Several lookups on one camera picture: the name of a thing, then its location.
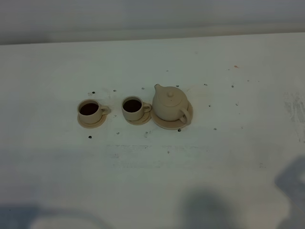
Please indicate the beige ceramic teapot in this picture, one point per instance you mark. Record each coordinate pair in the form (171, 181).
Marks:
(171, 104)

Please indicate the beige teapot saucer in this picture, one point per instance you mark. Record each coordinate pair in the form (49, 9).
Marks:
(169, 125)

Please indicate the beige middle cup saucer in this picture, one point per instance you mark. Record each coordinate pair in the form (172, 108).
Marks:
(141, 121)

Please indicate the beige cup saucer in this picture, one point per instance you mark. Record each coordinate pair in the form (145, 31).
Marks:
(91, 121)
(141, 121)

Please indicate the beige middle teacup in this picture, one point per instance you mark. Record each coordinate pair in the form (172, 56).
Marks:
(133, 108)

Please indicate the beige teacup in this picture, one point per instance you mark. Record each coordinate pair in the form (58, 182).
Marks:
(133, 108)
(90, 111)

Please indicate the beige left cup saucer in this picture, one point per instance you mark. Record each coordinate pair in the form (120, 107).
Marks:
(91, 121)

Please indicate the beige left teacup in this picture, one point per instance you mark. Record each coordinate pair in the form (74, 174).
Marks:
(90, 111)

